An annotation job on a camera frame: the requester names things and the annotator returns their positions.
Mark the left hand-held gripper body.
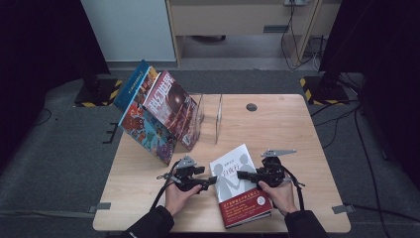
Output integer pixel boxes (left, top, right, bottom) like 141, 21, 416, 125
169, 154, 203, 193

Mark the dark round object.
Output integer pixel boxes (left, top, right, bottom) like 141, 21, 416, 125
190, 35, 228, 44

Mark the black curtain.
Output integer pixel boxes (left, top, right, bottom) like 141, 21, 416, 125
318, 0, 420, 191
0, 0, 111, 168

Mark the white panel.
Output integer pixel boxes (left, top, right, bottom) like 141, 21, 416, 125
80, 0, 177, 63

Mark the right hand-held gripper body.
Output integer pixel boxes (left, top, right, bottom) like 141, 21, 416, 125
260, 148, 298, 188

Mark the blue monster picture book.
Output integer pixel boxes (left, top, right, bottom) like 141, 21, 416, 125
112, 59, 152, 114

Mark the black hanging cable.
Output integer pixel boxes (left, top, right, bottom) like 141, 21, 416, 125
279, 3, 306, 71

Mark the black yellow-striped stand base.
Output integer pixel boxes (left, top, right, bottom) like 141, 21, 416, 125
73, 73, 124, 108
299, 72, 351, 106

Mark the person's right hand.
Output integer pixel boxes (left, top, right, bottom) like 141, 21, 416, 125
258, 179, 298, 217

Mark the red science magazine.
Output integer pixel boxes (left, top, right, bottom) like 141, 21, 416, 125
142, 69, 203, 152

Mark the thin black floor cable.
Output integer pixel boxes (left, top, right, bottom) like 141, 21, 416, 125
33, 107, 53, 128

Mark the white and red book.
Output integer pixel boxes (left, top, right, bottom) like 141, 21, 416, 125
209, 143, 273, 230

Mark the clear acrylic book rack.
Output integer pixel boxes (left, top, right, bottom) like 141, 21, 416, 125
190, 92, 224, 146

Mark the person's left hand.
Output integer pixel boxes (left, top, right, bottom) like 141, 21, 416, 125
164, 182, 203, 218

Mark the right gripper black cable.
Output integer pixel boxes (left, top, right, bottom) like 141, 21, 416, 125
282, 164, 307, 211

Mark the thick black floor cable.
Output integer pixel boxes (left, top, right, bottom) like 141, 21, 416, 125
353, 106, 384, 238

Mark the colourful animals picture book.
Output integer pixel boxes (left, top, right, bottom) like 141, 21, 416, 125
117, 65, 178, 167

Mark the light wooden desk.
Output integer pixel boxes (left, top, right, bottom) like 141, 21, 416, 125
164, 0, 342, 67

